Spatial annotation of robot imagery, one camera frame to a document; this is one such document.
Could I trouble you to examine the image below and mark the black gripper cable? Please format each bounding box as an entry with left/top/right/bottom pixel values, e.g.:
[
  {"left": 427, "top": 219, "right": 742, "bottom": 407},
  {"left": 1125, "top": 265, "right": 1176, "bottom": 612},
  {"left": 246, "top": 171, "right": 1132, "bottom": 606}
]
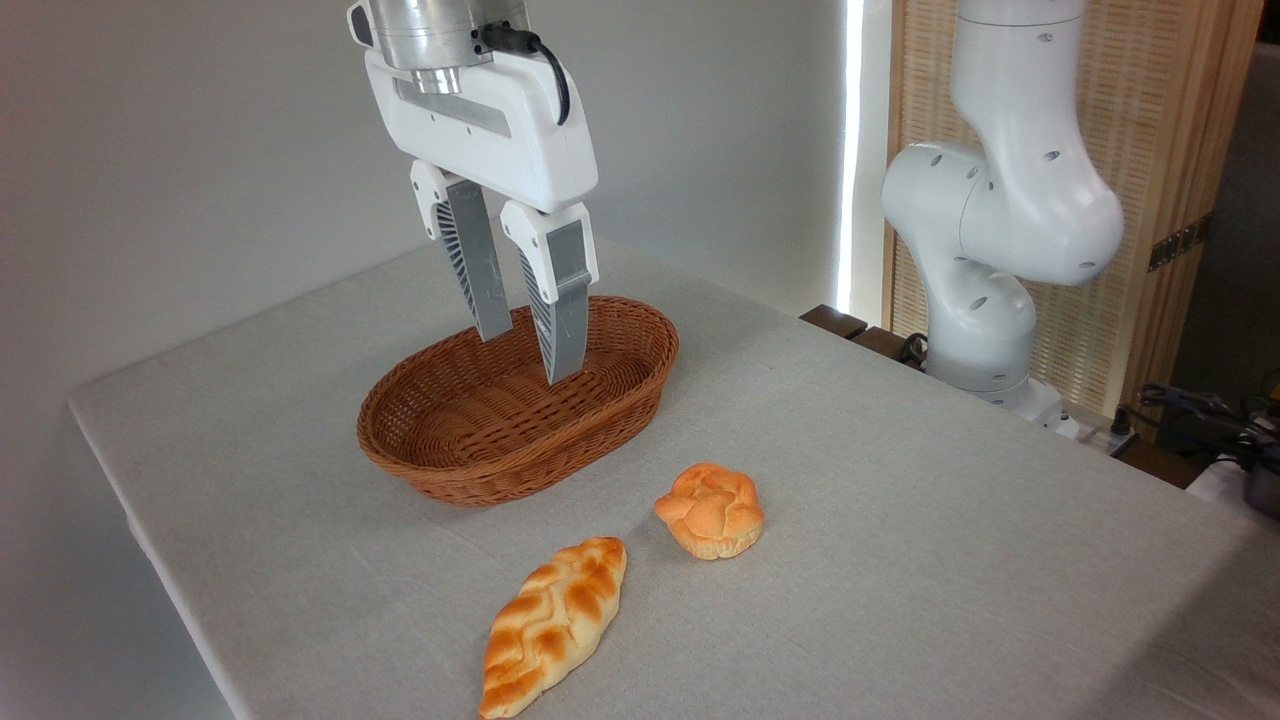
[{"left": 483, "top": 24, "right": 572, "bottom": 127}]

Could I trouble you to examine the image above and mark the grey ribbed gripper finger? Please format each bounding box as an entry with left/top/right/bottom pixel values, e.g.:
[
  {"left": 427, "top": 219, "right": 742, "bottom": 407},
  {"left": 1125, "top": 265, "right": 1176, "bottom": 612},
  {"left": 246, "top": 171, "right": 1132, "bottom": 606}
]
[
  {"left": 500, "top": 200, "right": 600, "bottom": 386},
  {"left": 410, "top": 159, "right": 514, "bottom": 343}
]

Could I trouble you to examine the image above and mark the brown oval wicker basket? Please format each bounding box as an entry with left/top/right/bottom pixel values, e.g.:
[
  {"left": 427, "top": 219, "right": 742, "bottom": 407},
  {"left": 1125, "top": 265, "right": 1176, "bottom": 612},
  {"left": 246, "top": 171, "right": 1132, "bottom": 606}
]
[{"left": 357, "top": 295, "right": 680, "bottom": 507}]

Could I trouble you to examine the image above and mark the grey tablecloth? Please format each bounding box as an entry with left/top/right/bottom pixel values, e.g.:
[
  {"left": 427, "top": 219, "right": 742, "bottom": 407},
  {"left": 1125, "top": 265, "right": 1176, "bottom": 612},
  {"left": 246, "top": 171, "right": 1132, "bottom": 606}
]
[{"left": 68, "top": 210, "right": 1280, "bottom": 720}]

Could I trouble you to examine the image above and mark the long braided bread loaf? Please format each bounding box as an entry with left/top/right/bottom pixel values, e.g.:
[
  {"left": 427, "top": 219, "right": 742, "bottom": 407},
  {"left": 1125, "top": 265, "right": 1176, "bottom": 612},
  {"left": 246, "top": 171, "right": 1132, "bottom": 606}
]
[{"left": 479, "top": 537, "right": 628, "bottom": 720}]

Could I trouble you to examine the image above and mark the dark wooden furniture edge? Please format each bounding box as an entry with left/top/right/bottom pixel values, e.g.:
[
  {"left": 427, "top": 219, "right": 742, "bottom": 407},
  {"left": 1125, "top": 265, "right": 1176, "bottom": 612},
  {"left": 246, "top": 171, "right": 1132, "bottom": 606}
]
[{"left": 800, "top": 304, "right": 926, "bottom": 372}]

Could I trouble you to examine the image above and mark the round knotted bread bun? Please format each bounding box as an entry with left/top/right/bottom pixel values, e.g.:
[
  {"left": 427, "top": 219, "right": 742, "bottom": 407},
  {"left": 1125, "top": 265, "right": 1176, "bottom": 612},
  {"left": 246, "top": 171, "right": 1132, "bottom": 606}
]
[{"left": 654, "top": 462, "right": 765, "bottom": 560}]

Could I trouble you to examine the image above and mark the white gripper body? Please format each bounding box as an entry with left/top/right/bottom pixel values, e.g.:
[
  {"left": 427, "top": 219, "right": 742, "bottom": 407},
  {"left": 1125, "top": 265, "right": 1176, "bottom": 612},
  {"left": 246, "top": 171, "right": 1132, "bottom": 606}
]
[{"left": 364, "top": 48, "right": 600, "bottom": 215}]

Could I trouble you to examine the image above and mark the wooden slatted screen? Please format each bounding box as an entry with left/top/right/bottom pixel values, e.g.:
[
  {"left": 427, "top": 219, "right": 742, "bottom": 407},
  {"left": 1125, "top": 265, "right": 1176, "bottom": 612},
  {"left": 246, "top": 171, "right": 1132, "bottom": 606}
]
[{"left": 885, "top": 0, "right": 1266, "bottom": 441}]

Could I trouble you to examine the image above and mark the black cable bundle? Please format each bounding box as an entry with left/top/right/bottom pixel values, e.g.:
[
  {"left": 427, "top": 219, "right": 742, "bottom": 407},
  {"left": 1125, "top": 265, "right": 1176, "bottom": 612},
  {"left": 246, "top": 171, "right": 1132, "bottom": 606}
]
[{"left": 1138, "top": 382, "right": 1280, "bottom": 471}]

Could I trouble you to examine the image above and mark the metal screen hinge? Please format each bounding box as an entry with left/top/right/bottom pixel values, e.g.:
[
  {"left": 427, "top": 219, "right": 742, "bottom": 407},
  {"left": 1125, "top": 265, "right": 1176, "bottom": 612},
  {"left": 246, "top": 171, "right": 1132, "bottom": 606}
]
[{"left": 1148, "top": 214, "right": 1214, "bottom": 273}]

